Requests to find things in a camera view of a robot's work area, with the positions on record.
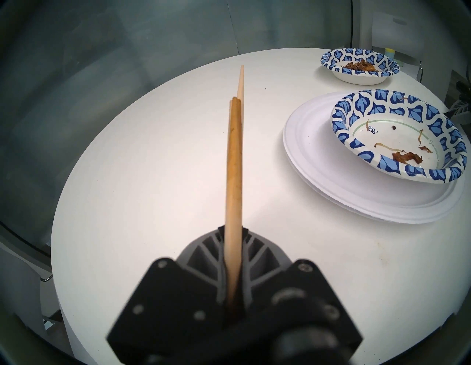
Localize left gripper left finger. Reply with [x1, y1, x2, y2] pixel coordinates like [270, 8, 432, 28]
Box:
[107, 226, 226, 365]

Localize small blue patterned paper bowl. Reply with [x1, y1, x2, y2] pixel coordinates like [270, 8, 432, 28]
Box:
[320, 48, 400, 85]

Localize small white foam plate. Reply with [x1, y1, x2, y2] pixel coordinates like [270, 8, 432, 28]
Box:
[283, 92, 465, 219]

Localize minced brown food leftovers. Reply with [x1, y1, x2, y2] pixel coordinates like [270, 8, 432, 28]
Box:
[344, 61, 376, 72]

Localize brown food scraps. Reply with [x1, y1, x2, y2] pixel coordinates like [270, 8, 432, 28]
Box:
[366, 118, 435, 165]

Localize white chair holding bottle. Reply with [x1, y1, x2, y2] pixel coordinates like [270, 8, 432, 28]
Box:
[370, 9, 424, 79]

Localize large white foam plate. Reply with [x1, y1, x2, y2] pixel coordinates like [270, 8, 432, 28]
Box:
[285, 147, 465, 224]

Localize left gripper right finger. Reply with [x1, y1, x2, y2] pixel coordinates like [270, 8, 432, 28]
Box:
[241, 226, 363, 354]

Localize large blue patterned paper bowl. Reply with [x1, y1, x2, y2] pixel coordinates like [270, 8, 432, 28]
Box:
[330, 89, 468, 184]

